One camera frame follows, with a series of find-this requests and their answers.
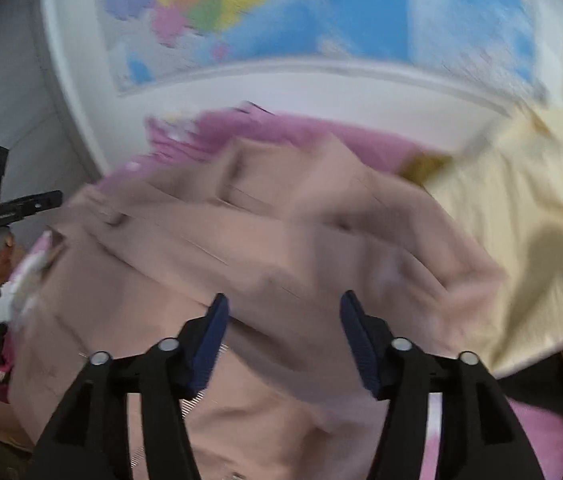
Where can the brown garment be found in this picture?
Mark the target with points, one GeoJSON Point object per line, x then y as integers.
{"type": "Point", "coordinates": [426, 167]}

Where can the cream garment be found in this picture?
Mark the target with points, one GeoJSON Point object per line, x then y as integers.
{"type": "Point", "coordinates": [536, 235]}

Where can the colourful wall map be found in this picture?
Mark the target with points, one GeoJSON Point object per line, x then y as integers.
{"type": "Point", "coordinates": [361, 10]}

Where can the grey wooden wardrobe door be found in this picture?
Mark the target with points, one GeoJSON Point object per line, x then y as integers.
{"type": "Point", "coordinates": [21, 110]}

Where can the beige pink coat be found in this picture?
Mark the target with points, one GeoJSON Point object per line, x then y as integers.
{"type": "Point", "coordinates": [261, 240]}

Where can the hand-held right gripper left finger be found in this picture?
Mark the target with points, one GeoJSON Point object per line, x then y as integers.
{"type": "Point", "coordinates": [209, 350]}

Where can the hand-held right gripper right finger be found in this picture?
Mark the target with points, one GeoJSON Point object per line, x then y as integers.
{"type": "Point", "coordinates": [361, 350]}

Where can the pink floral bed sheet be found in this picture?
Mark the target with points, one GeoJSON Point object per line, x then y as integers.
{"type": "Point", "coordinates": [311, 130]}

